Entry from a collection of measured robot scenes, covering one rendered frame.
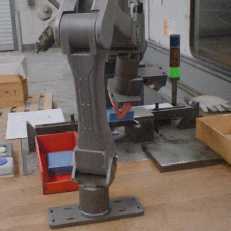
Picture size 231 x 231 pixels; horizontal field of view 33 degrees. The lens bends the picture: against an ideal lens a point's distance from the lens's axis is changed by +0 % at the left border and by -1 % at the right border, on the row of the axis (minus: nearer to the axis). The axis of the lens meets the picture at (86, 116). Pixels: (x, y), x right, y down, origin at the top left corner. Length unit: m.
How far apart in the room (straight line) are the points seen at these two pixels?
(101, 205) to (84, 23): 0.36
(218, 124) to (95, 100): 0.61
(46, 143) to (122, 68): 0.34
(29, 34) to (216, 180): 9.55
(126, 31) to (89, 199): 0.37
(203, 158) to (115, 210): 0.32
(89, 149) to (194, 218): 0.26
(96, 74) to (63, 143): 0.48
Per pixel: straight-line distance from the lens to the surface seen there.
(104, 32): 0.68
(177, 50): 1.37
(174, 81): 1.39
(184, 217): 0.84
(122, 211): 0.84
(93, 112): 0.73
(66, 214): 0.83
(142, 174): 1.01
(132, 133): 1.19
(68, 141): 1.15
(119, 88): 1.00
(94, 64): 0.69
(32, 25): 10.34
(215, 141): 1.12
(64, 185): 0.93
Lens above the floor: 1.35
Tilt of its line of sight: 18 degrees down
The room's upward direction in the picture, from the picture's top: 3 degrees counter-clockwise
